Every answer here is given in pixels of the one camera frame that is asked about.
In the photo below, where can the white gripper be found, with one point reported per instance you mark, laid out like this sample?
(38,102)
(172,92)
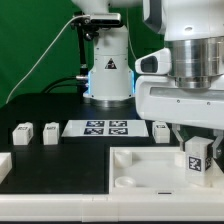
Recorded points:
(159,99)

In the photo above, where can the white square tabletop part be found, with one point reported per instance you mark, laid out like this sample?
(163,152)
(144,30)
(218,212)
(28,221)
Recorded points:
(154,168)

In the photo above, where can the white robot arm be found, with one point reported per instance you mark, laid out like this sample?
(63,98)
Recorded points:
(183,82)

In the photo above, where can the white U-shaped obstacle fence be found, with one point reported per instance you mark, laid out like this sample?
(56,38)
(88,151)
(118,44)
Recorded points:
(182,205)

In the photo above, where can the white marker tag sheet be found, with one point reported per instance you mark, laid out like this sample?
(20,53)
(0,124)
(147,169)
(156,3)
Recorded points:
(105,128)

